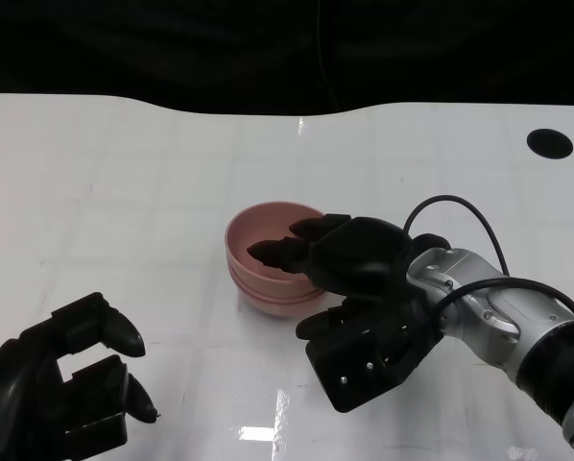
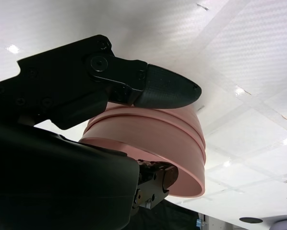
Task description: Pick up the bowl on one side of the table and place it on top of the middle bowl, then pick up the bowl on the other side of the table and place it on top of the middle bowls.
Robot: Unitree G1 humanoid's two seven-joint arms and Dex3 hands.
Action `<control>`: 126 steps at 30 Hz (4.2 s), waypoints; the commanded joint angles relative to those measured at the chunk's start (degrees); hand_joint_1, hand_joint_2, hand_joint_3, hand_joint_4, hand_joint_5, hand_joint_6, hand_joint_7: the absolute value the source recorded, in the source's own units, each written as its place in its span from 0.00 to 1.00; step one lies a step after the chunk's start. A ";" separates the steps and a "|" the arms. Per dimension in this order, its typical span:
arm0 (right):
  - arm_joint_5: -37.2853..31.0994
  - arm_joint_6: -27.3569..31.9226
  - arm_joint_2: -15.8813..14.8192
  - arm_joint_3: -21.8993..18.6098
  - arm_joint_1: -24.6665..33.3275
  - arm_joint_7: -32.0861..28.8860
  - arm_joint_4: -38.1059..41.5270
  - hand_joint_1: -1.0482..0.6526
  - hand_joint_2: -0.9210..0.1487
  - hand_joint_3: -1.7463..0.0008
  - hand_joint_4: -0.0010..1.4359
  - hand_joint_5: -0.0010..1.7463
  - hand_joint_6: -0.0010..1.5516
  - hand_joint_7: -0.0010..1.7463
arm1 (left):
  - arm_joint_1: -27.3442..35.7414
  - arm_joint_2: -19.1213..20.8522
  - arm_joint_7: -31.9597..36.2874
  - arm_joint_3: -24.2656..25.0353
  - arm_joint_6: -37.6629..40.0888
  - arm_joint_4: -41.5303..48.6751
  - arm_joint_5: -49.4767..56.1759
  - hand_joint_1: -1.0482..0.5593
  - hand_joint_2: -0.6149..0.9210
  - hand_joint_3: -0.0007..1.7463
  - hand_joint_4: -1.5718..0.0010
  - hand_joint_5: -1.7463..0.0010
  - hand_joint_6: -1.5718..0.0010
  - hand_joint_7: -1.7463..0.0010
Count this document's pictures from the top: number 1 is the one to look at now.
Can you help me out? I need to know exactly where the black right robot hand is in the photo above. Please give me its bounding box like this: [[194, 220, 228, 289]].
[[247, 213, 451, 342]]

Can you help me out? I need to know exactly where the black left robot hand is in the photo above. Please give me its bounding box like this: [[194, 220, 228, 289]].
[[0, 291, 161, 461]]

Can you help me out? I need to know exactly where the pink plastic bowl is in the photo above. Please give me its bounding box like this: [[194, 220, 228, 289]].
[[224, 201, 327, 292], [227, 266, 331, 303], [236, 282, 337, 321]]

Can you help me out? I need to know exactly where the black round table grommet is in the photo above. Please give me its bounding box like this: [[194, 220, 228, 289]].
[[526, 128, 574, 159]]

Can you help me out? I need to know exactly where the black cloth drape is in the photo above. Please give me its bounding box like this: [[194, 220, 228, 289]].
[[0, 0, 574, 116]]

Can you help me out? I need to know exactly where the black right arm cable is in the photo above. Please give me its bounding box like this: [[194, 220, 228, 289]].
[[404, 194, 574, 332]]

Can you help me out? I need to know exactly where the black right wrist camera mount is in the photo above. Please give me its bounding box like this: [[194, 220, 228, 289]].
[[305, 300, 444, 414]]

